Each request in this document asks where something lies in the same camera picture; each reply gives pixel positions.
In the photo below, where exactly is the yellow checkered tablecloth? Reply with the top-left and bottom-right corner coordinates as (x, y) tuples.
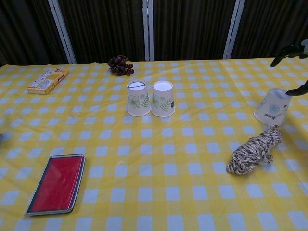
(0, 57), (308, 231)

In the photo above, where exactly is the paper cup with fern print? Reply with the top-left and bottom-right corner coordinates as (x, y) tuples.
(150, 80), (176, 118)

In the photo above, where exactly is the paper cup with blue flower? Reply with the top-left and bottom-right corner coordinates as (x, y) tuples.
(254, 88), (291, 126)

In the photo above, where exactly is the beige black rope bundle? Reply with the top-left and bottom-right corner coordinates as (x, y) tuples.
(226, 127), (284, 174)

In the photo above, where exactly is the paper cup with black line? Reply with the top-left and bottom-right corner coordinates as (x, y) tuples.
(126, 81), (151, 117)

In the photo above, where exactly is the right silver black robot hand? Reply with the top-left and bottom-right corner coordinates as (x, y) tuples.
(270, 38), (308, 96)

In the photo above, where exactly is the red stamp pad case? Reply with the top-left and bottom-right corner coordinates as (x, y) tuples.
(24, 154), (86, 217)

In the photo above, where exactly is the dark red grape bunch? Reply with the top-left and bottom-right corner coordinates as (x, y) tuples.
(107, 55), (135, 77)

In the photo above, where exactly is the yellow snack box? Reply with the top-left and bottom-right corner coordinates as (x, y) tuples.
(26, 68), (70, 95)

